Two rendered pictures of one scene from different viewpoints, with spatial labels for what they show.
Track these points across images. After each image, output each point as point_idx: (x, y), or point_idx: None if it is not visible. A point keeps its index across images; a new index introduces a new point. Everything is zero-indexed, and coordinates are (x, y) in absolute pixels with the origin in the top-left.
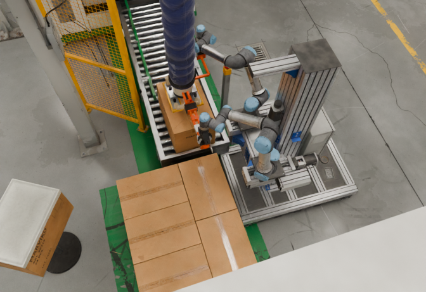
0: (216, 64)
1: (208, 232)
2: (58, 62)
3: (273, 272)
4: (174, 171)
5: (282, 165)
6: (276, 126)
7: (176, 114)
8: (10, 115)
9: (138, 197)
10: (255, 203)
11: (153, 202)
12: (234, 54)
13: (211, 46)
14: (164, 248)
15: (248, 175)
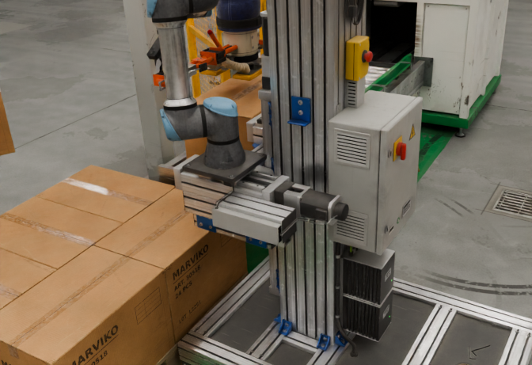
0: (435, 188)
1: (85, 265)
2: None
3: None
4: (159, 191)
5: (258, 184)
6: None
7: (216, 95)
8: (131, 129)
9: (81, 188)
10: (237, 339)
11: (87, 200)
12: (482, 190)
13: (453, 169)
14: (15, 244)
15: (185, 163)
